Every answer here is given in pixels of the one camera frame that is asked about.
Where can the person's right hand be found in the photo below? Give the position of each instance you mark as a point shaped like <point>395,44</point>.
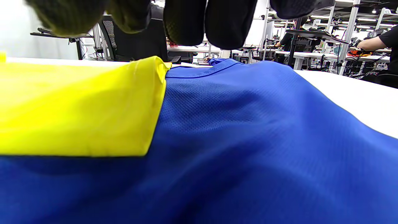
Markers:
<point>230,18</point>

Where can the white workbench table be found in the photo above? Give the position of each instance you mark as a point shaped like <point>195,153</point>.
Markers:
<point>314,56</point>
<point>189,49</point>

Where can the black tilted standing desk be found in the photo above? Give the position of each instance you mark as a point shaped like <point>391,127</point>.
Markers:
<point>314,33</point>

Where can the black office chair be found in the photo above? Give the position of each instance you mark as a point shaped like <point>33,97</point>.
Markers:
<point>136,46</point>

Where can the blue mesh jersey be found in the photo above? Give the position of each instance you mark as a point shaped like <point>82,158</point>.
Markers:
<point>248,140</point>

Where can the yellow cloth garment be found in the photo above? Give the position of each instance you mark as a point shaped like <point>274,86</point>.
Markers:
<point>77,109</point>

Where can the aluminium frame post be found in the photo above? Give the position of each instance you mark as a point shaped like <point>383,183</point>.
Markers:
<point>265,28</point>
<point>349,31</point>

